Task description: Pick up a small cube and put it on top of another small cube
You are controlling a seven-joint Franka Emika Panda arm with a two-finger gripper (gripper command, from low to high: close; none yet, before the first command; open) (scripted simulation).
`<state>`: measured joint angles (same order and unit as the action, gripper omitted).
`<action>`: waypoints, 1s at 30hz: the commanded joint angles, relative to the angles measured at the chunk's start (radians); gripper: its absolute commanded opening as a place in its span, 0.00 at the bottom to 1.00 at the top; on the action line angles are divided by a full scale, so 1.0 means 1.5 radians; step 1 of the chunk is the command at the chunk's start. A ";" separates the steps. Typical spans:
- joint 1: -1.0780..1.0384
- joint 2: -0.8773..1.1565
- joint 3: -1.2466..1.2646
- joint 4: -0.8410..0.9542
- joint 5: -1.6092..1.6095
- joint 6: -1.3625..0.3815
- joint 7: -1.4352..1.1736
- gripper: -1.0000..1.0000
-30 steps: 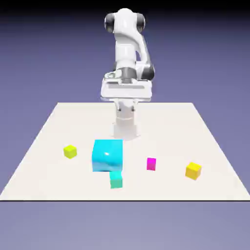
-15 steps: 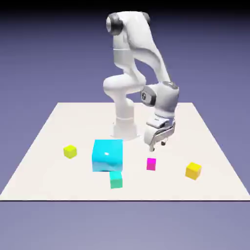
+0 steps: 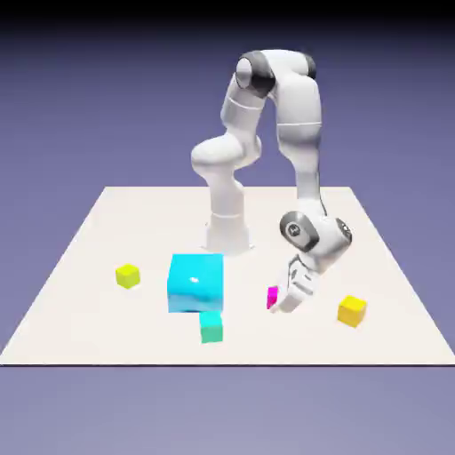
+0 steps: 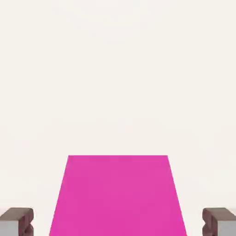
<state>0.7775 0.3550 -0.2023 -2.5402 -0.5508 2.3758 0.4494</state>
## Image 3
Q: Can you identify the small lime yellow cube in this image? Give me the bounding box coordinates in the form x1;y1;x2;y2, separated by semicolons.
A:
115;263;141;290

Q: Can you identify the small teal cube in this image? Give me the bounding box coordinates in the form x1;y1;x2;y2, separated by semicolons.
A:
198;310;224;345

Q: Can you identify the small golden yellow cube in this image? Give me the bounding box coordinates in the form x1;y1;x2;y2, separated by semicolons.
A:
337;295;368;329

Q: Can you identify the large cyan box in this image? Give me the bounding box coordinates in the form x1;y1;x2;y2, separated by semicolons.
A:
167;252;225;315

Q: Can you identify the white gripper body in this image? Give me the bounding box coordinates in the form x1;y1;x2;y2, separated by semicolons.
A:
269;263;321;315

